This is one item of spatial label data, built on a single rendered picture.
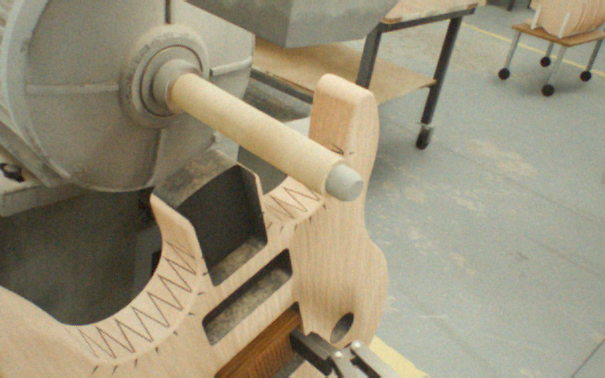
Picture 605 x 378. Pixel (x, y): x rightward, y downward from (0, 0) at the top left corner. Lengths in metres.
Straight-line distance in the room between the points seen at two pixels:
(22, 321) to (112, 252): 0.51
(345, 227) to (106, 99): 0.24
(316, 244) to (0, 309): 0.26
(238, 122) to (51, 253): 0.40
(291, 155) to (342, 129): 0.06
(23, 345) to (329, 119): 0.28
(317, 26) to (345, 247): 0.34
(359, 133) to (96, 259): 0.48
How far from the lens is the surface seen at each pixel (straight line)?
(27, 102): 0.56
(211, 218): 0.45
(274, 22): 0.26
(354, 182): 0.45
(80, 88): 0.56
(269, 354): 0.58
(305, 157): 0.47
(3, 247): 0.81
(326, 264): 0.57
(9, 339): 0.39
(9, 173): 0.69
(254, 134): 0.50
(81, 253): 0.87
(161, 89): 0.57
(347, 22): 0.29
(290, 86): 3.16
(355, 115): 0.50
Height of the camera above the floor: 1.46
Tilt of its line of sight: 28 degrees down
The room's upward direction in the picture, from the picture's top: 12 degrees clockwise
